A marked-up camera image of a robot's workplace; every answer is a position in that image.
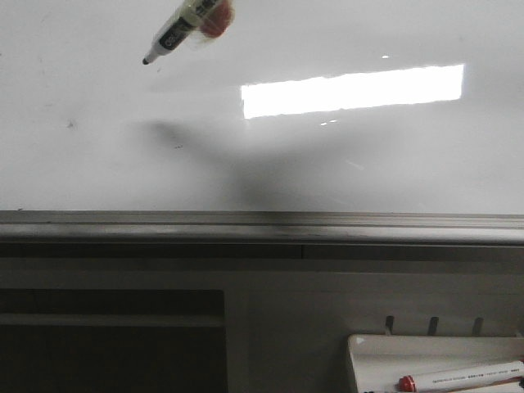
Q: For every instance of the black whiteboard marker with magnet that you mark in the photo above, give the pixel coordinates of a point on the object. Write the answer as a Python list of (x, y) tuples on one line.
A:
[(209, 19)]

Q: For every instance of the red capped whiteboard marker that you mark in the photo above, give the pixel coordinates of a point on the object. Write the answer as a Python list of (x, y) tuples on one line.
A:
[(462, 378)]

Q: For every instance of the white marker tray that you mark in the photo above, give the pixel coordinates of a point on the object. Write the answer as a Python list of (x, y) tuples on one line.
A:
[(376, 363)]

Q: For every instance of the white pegboard stand panel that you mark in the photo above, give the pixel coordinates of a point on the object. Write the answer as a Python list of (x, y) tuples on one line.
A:
[(235, 318)]

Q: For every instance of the white whiteboard with aluminium frame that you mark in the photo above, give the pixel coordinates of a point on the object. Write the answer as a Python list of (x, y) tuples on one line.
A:
[(307, 121)]

